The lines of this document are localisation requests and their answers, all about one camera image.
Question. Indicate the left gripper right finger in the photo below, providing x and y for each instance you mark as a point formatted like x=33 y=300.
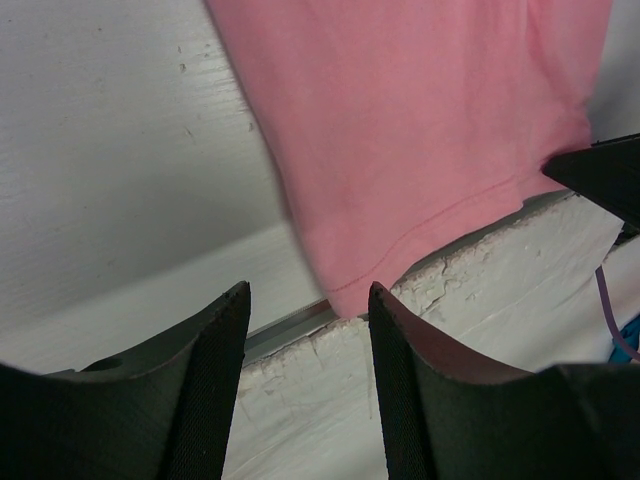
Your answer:
x=450 y=412

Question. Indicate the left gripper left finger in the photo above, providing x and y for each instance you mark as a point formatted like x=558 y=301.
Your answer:
x=160 y=410

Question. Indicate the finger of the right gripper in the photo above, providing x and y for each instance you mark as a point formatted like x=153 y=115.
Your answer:
x=607 y=174

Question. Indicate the pink t shirt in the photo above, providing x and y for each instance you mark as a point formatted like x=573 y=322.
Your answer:
x=400 y=126

